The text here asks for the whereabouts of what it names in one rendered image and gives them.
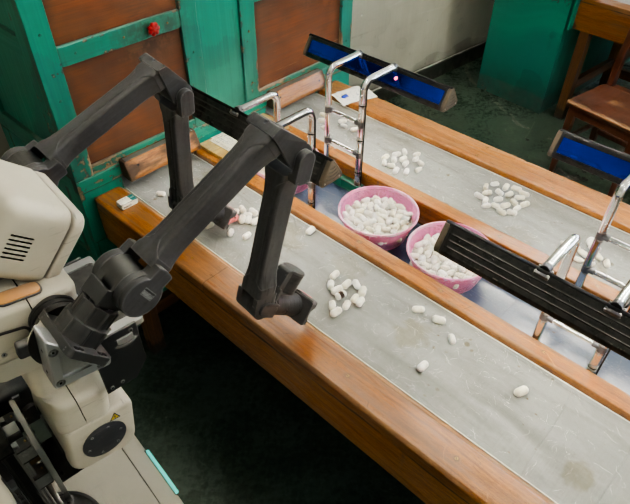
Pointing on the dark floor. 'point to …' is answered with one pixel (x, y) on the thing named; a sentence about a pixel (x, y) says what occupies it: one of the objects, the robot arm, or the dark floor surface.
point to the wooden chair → (616, 103)
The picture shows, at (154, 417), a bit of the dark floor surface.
